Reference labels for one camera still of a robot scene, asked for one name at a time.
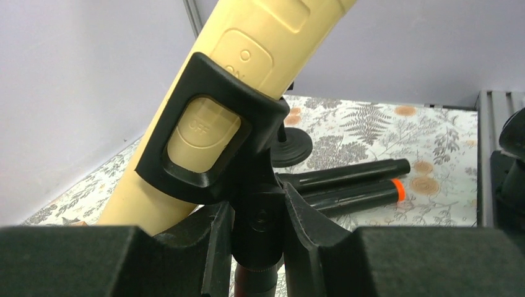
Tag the beige microphone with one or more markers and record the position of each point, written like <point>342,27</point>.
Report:
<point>221,110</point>

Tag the floral patterned mat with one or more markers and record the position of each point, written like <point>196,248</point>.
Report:
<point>439,143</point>

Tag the black mic stand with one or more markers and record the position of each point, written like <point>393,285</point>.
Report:
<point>290,147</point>
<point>241,176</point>

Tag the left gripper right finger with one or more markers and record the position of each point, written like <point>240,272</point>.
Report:
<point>323,259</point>

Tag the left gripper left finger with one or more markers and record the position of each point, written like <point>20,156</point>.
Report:
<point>192,258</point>

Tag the black microphone orange tip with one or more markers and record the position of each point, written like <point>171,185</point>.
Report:
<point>350,199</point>

